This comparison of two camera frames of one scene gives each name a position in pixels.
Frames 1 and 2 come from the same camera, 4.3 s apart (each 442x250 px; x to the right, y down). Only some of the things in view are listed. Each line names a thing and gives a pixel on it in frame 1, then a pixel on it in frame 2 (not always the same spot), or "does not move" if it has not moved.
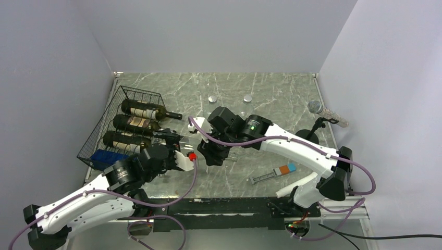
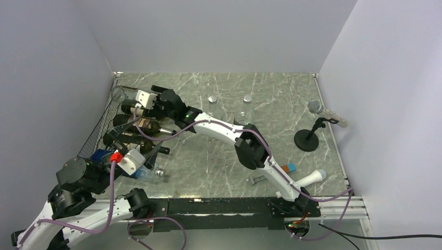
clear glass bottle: [189, 143] to [120, 93]
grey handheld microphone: [316, 107] does not move
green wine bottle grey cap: [135, 125] does not move
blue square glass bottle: [102, 159] does not move
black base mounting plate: [221, 214] does not move
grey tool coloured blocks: [282, 171] does not move
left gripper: [172, 140] to [150, 161]
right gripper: [212, 154] to [157, 113]
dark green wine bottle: [126, 142] does not move
